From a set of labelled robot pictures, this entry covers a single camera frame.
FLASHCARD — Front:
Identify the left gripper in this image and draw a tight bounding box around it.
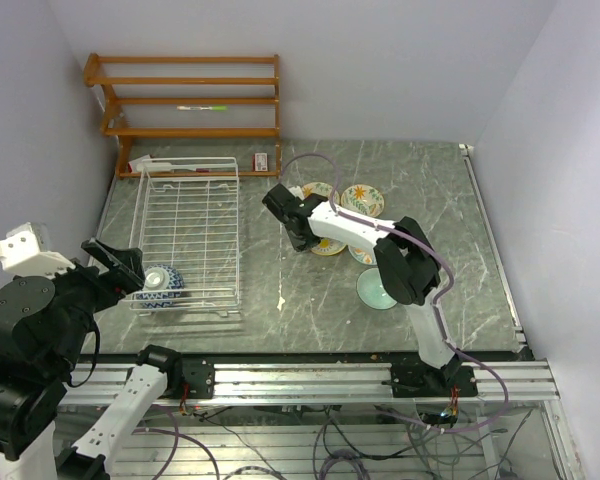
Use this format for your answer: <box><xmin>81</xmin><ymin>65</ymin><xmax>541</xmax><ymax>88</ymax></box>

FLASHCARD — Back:
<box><xmin>18</xmin><ymin>234</ymin><xmax>144</xmax><ymax>372</ymax></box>

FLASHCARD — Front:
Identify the yellow star floral bowl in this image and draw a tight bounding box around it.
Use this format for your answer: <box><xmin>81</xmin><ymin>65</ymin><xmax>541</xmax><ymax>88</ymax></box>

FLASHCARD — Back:
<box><xmin>301</xmin><ymin>182</ymin><xmax>339</xmax><ymax>203</ymax></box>

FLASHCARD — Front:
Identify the red blue zigzag bowl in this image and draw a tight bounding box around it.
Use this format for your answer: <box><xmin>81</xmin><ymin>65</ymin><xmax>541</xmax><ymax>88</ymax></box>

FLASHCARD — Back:
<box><xmin>136</xmin><ymin>264</ymin><xmax>185</xmax><ymax>309</ymax></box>

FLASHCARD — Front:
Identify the yellow sun pattern bowl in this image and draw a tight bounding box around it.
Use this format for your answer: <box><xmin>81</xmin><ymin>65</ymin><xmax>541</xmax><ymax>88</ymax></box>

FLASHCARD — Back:
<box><xmin>310</xmin><ymin>237</ymin><xmax>347</xmax><ymax>256</ymax></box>

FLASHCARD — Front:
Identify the white wire dish rack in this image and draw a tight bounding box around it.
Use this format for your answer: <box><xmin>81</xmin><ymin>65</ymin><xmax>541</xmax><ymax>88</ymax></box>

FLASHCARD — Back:
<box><xmin>127</xmin><ymin>157</ymin><xmax>240</xmax><ymax>316</ymax></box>

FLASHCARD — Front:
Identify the pale green celadon bowl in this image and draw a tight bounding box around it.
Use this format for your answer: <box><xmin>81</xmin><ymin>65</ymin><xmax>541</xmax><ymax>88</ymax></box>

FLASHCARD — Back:
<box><xmin>356</xmin><ymin>268</ymin><xmax>397</xmax><ymax>310</ymax></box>

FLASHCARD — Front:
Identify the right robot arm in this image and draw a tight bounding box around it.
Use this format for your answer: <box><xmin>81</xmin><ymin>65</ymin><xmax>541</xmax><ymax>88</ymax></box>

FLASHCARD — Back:
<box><xmin>262</xmin><ymin>184</ymin><xmax>464</xmax><ymax>396</ymax></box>

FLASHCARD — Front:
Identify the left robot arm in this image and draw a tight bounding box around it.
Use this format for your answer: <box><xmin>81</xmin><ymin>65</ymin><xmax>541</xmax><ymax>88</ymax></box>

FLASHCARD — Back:
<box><xmin>0</xmin><ymin>232</ymin><xmax>184</xmax><ymax>479</ymax></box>

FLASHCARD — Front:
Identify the wooden shelf rack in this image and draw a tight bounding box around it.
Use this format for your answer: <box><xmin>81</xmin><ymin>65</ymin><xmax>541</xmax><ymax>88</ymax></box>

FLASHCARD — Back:
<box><xmin>83</xmin><ymin>53</ymin><xmax>282</xmax><ymax>178</ymax></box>

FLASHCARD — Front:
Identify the small red white box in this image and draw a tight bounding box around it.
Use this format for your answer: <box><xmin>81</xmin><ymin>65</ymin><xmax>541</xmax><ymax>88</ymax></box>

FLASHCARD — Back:
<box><xmin>252</xmin><ymin>152</ymin><xmax>269</xmax><ymax>172</ymax></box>

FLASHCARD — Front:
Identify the orange blue floral bowl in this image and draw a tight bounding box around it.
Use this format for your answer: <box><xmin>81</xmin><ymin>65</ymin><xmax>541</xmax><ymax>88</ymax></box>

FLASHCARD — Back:
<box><xmin>347</xmin><ymin>245</ymin><xmax>376</xmax><ymax>266</ymax></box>

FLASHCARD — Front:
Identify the white red spatula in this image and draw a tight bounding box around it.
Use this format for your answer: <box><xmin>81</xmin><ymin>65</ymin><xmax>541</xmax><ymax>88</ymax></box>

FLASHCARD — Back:
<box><xmin>126</xmin><ymin>155</ymin><xmax>211</xmax><ymax>174</ymax></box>

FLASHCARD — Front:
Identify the green white pen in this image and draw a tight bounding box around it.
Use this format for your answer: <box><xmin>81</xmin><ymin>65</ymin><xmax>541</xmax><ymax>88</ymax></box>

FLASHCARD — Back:
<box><xmin>176</xmin><ymin>105</ymin><xmax>228</xmax><ymax>112</ymax></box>

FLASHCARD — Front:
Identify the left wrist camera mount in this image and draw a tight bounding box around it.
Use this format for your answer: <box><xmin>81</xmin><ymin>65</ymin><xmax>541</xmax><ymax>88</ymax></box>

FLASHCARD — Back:
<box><xmin>0</xmin><ymin>222</ymin><xmax>75</xmax><ymax>278</ymax></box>

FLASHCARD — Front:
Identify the aluminium rail frame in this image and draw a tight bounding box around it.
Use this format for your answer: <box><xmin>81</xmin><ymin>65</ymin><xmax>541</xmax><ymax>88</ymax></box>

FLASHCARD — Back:
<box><xmin>29</xmin><ymin>349</ymin><xmax>581</xmax><ymax>480</ymax></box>

